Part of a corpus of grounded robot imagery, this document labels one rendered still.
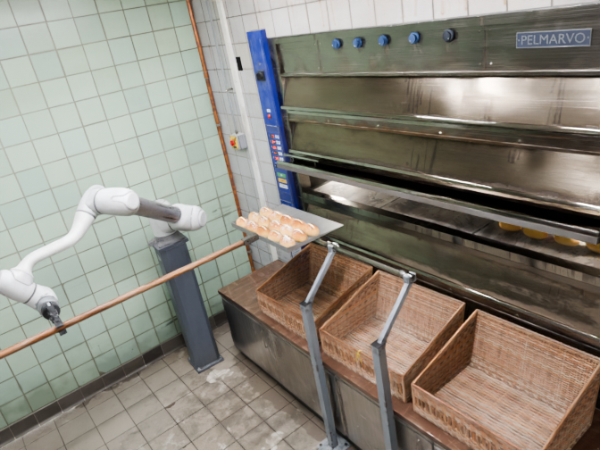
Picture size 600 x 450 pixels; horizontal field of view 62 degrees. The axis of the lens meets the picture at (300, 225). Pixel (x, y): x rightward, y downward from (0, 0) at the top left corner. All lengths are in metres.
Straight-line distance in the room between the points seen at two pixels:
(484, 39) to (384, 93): 0.55
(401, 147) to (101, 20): 2.02
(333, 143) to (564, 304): 1.36
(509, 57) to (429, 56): 0.35
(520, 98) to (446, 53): 0.35
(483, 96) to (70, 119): 2.41
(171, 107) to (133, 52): 0.42
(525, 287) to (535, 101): 0.77
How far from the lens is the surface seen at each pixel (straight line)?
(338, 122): 2.66
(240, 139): 3.47
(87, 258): 3.60
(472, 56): 2.07
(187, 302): 3.48
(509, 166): 2.08
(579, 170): 1.97
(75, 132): 3.43
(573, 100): 1.91
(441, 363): 2.35
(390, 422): 2.37
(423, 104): 2.23
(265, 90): 3.07
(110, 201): 2.67
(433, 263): 2.52
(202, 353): 3.70
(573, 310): 2.21
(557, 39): 1.90
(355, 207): 2.77
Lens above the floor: 2.25
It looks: 24 degrees down
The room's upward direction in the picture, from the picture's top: 11 degrees counter-clockwise
